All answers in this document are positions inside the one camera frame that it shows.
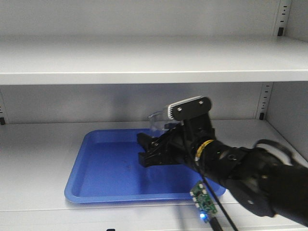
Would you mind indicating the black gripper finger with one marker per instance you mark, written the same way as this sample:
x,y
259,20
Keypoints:
x,y
149,159
151,144

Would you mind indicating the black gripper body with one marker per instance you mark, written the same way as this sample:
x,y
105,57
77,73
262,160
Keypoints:
x,y
179,146

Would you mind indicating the clear glass beaker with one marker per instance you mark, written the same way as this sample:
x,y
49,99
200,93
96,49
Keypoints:
x,y
160,123

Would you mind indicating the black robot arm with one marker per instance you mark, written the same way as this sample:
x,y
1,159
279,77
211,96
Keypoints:
x,y
257,179

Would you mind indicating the grey cabinet shelf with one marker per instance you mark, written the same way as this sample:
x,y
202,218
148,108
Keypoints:
x,y
149,60

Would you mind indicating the blue plastic tray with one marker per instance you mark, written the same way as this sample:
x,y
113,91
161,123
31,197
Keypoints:
x,y
107,170

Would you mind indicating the green circuit board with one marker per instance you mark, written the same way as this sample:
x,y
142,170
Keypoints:
x,y
203,201

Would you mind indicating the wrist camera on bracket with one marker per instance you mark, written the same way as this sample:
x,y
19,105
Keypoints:
x,y
193,112

